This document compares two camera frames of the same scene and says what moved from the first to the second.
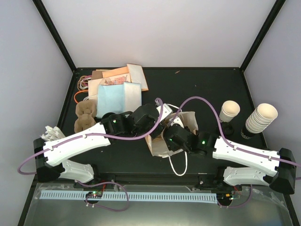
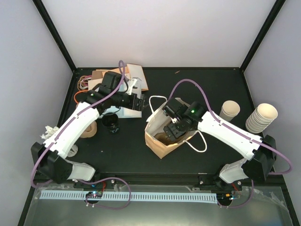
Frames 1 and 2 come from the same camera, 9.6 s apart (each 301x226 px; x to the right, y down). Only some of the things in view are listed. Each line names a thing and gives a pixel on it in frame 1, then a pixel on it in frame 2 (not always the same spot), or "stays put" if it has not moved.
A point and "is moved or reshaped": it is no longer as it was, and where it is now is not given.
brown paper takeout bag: [155, 141] is moved or reshaped
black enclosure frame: [161, 128] stays put
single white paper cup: [229, 109] stays put
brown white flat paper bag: [137, 75] stays put
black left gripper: [155, 133] to [140, 101]
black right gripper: [171, 145] to [177, 133]
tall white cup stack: [263, 116] stays put
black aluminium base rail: [181, 178] stays put
